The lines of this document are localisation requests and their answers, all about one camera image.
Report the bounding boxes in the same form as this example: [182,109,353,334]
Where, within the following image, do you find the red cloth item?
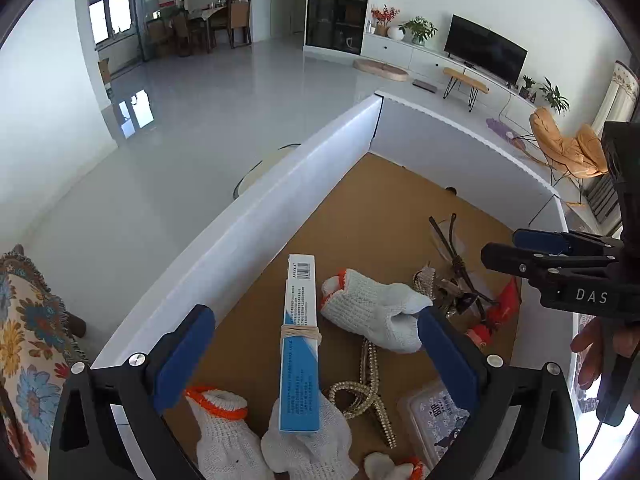
[467,276,522,348]

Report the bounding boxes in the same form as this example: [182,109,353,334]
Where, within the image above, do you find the broad leaf potted plant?
[537,77,571,116]

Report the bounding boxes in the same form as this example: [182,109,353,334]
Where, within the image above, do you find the brown dining chair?
[227,0,252,48]

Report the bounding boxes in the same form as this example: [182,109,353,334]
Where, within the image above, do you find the tan rubber band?
[280,324,322,340]

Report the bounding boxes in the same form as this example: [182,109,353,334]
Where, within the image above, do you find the person's right hand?
[571,316,640,391]

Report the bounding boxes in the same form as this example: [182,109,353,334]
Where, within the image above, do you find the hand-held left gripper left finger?
[47,304,217,480]

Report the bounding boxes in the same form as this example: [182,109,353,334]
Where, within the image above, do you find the patterned white curtain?
[590,60,640,136]

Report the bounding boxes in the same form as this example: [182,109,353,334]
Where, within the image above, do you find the white cardboard container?
[90,91,581,480]

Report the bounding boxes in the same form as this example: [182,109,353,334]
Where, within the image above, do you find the floral patterned cloth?
[0,245,91,480]

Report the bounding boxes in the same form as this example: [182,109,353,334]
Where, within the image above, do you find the green potted plant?
[397,16,438,46]

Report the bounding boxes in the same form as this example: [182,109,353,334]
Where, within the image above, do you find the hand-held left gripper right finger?
[417,306,581,480]

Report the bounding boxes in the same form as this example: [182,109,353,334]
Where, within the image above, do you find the blue white carton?
[277,254,323,433]

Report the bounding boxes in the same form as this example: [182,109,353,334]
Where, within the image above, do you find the black television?
[444,14,528,85]

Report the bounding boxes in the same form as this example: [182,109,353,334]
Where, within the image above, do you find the white knit glove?
[261,400,360,480]
[184,385,276,480]
[363,452,426,480]
[320,268,433,354]

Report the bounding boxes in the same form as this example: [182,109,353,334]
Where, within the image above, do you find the clear plastic box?
[397,379,472,468]

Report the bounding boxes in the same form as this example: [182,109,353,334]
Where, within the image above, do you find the red flowers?
[369,4,401,36]

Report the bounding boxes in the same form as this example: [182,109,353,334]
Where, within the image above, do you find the wall radiator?
[585,175,623,236]

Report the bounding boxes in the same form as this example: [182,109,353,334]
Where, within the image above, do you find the wooden bench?
[442,66,490,112]

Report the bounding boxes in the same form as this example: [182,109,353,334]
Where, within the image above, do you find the gold pearl hair clip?
[327,337,398,450]

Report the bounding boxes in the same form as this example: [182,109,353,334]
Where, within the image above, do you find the orange lounge chair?
[529,106,611,206]

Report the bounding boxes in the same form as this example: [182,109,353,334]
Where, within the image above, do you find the silver bow hair clip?
[412,212,501,321]

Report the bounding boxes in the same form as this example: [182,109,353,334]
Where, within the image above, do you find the purple rug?
[486,117,548,166]

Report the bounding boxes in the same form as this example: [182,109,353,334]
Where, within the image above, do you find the dark glass bookcase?
[305,0,375,56]

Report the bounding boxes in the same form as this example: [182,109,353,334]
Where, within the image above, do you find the round floor cushion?
[352,57,411,82]

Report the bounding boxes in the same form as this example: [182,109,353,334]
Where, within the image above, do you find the white tv cabinet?
[360,32,551,111]

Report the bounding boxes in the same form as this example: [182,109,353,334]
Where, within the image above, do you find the dining table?
[187,2,231,51]

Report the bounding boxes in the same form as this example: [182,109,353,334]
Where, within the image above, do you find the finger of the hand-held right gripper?
[481,242,558,281]
[512,228,626,257]

